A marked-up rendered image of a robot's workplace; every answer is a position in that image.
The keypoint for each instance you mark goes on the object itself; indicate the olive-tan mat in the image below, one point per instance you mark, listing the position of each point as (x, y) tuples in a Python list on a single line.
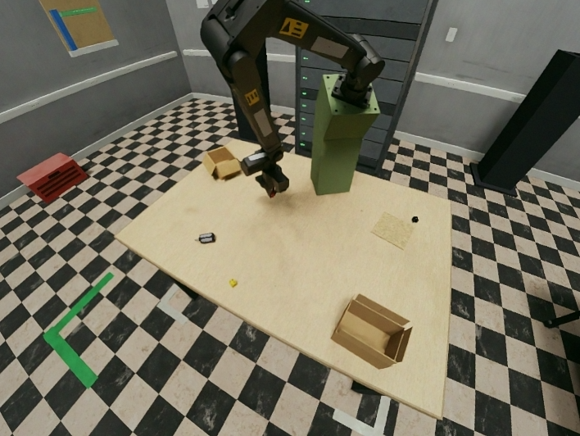
[(393, 230)]

